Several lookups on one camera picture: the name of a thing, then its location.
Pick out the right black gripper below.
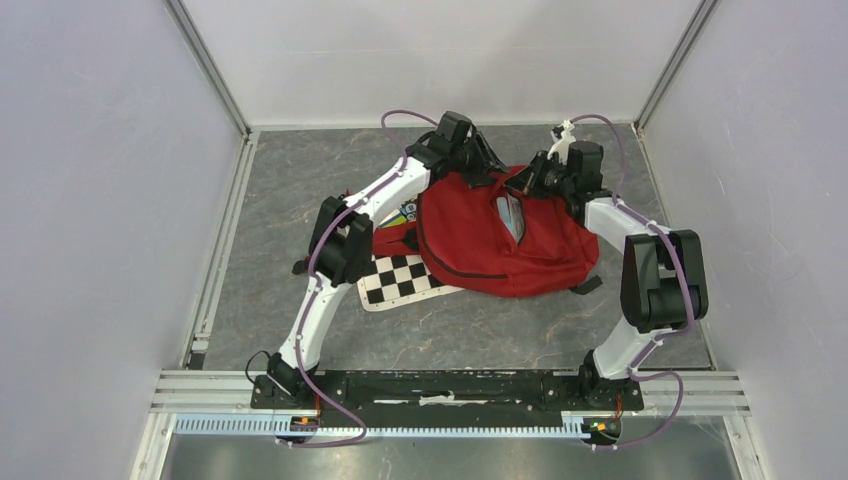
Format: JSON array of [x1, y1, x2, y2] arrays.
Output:
[[504, 150, 574, 201]]

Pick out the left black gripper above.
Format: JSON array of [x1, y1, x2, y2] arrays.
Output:
[[450, 132, 510, 191]]

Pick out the red student backpack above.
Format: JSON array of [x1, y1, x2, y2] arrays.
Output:
[[291, 165, 605, 299]]

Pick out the blue packaged correction tape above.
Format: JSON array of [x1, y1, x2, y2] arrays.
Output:
[[496, 194, 526, 243]]

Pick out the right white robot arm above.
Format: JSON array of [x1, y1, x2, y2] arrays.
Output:
[[505, 141, 708, 408]]

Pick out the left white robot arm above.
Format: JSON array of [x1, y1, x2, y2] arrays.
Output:
[[267, 111, 506, 408]]

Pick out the brown blue green block stack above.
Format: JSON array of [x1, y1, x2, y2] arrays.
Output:
[[380, 209, 416, 228]]

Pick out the black white chess mat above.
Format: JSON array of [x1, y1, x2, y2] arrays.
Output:
[[357, 229, 461, 312]]

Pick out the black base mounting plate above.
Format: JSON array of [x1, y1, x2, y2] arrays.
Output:
[[250, 370, 644, 429]]

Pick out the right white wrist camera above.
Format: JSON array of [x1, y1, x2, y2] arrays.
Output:
[[547, 119, 576, 163]]

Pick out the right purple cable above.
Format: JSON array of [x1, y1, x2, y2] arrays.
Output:
[[569, 113, 697, 453]]

